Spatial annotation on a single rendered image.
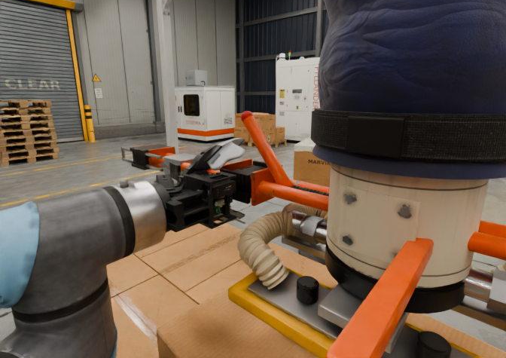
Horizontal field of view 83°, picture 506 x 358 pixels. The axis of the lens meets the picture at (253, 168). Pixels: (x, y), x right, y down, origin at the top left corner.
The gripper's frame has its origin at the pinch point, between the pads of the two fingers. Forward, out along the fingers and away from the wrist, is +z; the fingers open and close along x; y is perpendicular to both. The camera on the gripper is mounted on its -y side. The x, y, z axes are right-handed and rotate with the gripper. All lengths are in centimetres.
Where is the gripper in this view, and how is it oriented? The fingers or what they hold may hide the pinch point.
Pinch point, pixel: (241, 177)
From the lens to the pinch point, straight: 54.8
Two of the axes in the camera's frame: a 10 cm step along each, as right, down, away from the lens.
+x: 0.0, -9.7, -2.4
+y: 7.5, 1.6, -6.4
